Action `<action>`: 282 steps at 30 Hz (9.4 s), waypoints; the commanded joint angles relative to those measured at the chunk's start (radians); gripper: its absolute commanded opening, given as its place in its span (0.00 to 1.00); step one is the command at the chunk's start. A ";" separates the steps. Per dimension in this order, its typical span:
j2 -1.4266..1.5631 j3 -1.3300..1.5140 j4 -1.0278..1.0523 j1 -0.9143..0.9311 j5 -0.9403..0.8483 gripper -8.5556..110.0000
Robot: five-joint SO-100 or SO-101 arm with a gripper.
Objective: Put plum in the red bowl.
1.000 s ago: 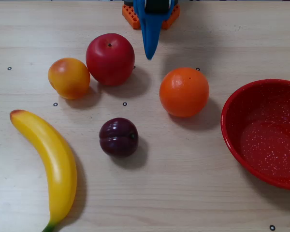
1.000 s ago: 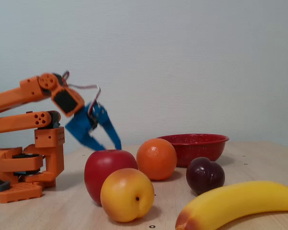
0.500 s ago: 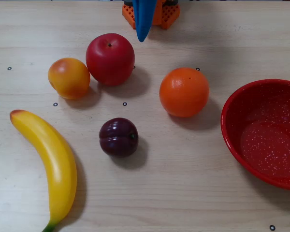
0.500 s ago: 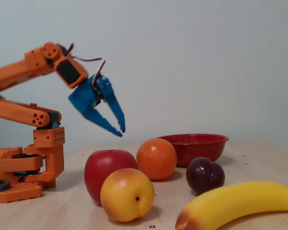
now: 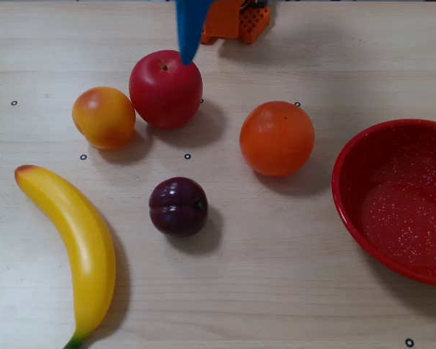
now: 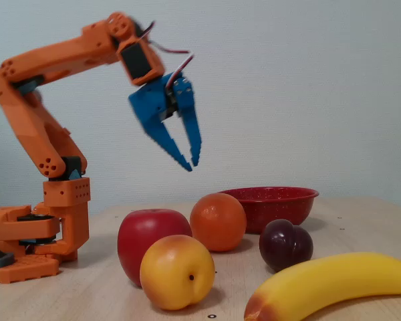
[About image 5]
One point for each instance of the yellow banana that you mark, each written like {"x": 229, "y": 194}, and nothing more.
{"x": 83, "y": 240}

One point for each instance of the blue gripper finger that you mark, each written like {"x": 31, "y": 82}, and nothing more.
{"x": 189, "y": 29}

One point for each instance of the dark purple plum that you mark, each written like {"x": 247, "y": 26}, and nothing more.
{"x": 178, "y": 207}

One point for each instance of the orange fruit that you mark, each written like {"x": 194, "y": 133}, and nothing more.
{"x": 276, "y": 140}

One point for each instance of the red speckled bowl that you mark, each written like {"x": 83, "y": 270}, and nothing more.
{"x": 403, "y": 218}

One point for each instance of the yellow orange peach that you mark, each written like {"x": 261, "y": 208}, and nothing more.
{"x": 103, "y": 118}

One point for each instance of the red apple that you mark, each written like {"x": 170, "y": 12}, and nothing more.
{"x": 163, "y": 98}

